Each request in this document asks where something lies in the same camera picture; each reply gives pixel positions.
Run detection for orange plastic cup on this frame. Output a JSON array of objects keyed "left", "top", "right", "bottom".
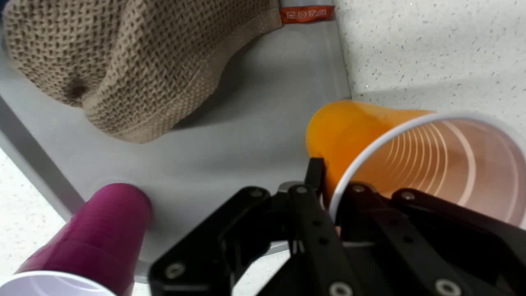
[{"left": 305, "top": 99, "right": 526, "bottom": 229}]

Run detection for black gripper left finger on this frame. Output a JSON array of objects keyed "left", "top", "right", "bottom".
[{"left": 149, "top": 157, "right": 364, "bottom": 296}]

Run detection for beige knitted cloth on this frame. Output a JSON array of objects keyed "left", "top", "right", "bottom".
[{"left": 2, "top": 0, "right": 336, "bottom": 145}]

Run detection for grey plastic tray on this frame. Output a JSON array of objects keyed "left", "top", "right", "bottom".
[{"left": 0, "top": 0, "right": 353, "bottom": 277}]

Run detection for magenta plastic cup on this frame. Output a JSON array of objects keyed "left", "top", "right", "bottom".
[{"left": 0, "top": 183, "right": 155, "bottom": 296}]

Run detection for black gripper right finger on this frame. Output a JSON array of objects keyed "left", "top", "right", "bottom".
[{"left": 334, "top": 183, "right": 526, "bottom": 296}]

